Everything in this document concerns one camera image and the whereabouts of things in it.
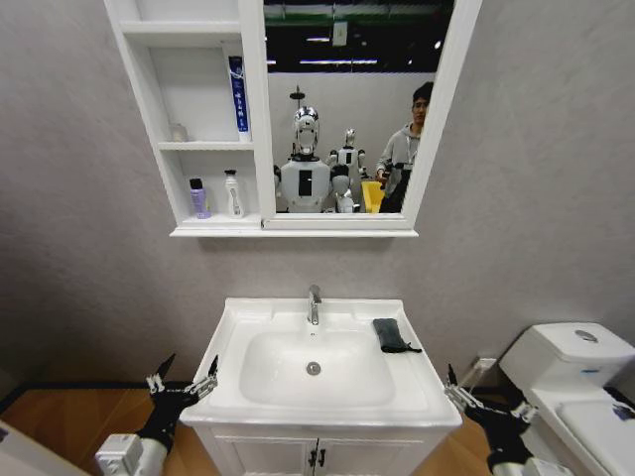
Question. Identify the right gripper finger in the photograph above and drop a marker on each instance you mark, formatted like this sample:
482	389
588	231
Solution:
456	394
527	411

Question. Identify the chrome faucet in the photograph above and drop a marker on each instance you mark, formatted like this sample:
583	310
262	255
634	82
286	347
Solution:
313	305

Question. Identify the blue toothpaste tube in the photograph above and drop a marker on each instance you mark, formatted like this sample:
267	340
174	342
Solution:
239	99

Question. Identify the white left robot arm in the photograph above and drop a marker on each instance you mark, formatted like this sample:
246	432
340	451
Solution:
121	453

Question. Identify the dark grey towel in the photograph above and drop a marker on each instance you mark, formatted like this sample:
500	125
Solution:
389	334

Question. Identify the yellow bin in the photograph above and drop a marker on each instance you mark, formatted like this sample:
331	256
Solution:
371	197

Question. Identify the small clear glass jar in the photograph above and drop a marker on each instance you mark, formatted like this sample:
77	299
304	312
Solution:
178	133

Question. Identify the white toilet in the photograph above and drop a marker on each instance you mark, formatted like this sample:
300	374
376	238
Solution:
570	357

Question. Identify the white vanity cabinet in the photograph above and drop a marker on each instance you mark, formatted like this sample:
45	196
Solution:
258	451

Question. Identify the cabinet mirror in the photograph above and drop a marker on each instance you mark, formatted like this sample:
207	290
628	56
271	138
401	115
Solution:
347	99

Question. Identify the pale grey panel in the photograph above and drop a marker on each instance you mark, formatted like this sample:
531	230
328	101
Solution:
30	453

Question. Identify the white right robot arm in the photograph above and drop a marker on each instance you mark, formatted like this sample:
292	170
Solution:
531	467

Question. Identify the white bottle with black cap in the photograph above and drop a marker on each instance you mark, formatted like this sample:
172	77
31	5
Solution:
234	198

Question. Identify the white ceramic washbasin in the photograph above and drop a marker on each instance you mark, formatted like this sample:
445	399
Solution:
278	367

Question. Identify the chrome sink drain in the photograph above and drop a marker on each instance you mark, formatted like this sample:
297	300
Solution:
313	368

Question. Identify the chrome toilet flush button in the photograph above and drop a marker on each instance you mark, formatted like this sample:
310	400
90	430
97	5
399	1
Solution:
586	335

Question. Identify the purple bottle with black cap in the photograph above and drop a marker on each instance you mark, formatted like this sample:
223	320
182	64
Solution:
200	201

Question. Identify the white wall socket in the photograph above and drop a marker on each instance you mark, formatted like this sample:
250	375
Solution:
486	363

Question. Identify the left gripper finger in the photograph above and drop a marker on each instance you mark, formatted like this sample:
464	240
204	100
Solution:
206	388
156	383

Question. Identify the white wall cabinet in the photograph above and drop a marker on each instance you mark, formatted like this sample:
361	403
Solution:
149	124

